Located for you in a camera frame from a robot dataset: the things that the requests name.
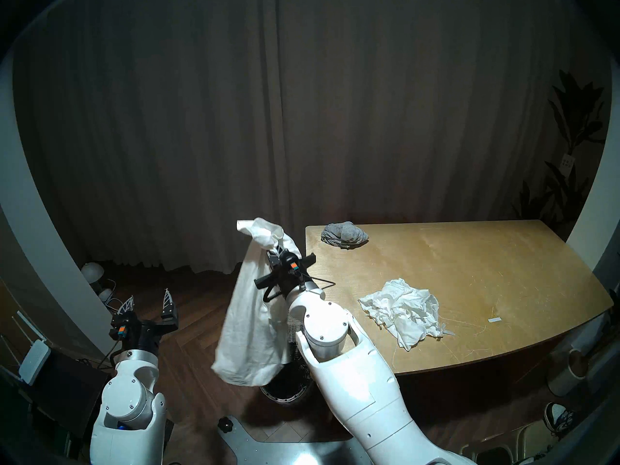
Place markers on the black base knob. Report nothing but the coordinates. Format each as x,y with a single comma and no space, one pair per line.
225,425

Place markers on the white cylindrical plant pot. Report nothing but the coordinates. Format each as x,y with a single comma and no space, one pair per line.
564,377

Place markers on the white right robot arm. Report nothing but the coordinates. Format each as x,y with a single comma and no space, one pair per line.
358,372

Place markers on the white wifi router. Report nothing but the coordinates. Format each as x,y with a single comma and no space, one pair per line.
35,362

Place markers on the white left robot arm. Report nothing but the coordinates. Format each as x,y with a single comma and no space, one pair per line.
128,406

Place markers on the grey garment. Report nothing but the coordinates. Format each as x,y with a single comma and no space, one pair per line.
344,234

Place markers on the white garment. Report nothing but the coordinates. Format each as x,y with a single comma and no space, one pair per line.
407,309

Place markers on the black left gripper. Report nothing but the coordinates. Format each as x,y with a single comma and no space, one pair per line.
145,335

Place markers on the large white shirt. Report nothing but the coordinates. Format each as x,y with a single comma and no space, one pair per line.
247,333

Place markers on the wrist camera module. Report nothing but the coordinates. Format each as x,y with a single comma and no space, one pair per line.
122,331
290,263

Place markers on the woven wicker laundry hamper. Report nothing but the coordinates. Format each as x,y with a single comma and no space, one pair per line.
290,394

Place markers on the black white sneaker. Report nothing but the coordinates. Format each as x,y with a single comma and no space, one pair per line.
559,418

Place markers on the beige plastic chair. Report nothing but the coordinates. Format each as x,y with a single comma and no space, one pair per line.
513,444

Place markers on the light wooden table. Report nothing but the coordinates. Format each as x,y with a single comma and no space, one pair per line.
484,265

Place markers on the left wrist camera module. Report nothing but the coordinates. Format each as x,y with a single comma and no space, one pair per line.
122,331

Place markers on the tall leafy houseplant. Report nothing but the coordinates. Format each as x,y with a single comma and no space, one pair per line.
576,125

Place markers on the white paper plant tag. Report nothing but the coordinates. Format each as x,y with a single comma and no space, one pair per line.
567,162

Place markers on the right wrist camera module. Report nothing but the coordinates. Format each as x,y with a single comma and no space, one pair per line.
290,263

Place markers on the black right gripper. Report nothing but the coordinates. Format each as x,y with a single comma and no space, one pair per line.
286,280

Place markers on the white mushroom lamp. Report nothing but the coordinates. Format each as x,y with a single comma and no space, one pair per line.
92,271

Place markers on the dark low cabinet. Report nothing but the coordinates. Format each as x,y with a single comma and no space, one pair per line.
68,396

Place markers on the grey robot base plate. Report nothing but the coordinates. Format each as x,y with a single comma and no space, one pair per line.
290,452

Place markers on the long pleated curtain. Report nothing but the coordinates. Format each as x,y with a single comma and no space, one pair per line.
290,130

